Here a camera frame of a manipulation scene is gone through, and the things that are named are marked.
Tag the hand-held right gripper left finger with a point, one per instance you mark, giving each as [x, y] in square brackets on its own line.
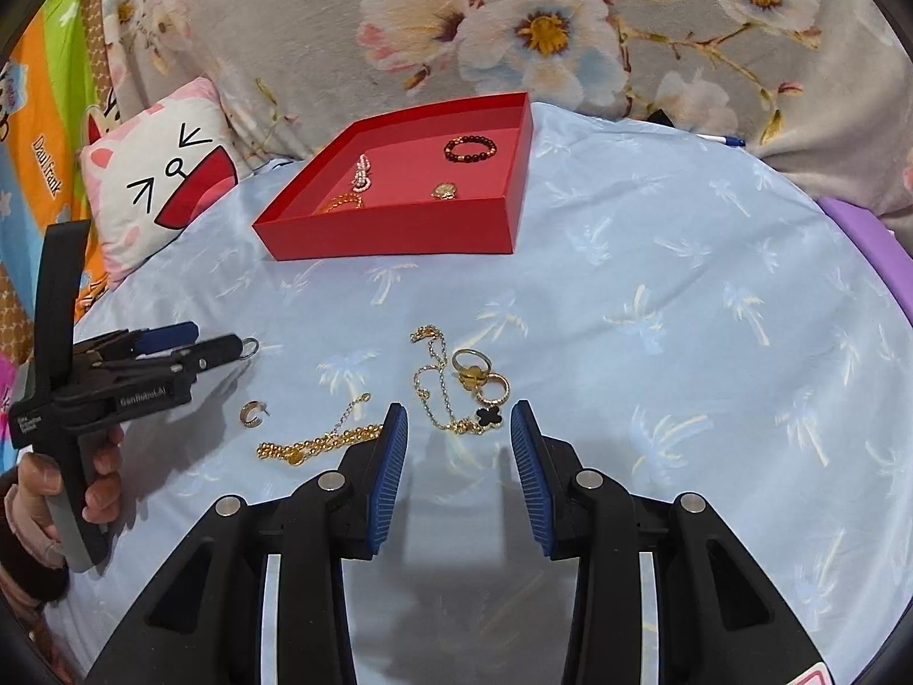
[389, 478]

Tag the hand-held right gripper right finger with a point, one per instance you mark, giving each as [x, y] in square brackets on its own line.
[529, 485]

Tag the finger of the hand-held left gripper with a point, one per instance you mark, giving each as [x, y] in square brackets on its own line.
[214, 351]
[167, 337]

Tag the red tray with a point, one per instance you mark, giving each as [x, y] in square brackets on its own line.
[399, 232]

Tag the person's left forearm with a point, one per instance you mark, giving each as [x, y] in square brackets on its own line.
[25, 571]

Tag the person's left hand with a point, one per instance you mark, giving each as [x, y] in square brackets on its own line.
[103, 492]

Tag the gold hoop earring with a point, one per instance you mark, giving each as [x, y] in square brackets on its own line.
[246, 415]

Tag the white cat pillow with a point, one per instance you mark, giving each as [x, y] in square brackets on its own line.
[157, 178]

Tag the light blue palm sheet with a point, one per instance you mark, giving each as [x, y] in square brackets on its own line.
[642, 300]

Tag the colourful printed blanket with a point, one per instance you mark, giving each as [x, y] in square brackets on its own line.
[43, 121]

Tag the grey floral blanket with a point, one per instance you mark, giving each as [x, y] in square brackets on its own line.
[321, 50]

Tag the white blue pen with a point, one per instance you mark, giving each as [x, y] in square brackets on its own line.
[720, 139]

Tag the purple cloth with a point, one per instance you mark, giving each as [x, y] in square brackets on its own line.
[859, 235]

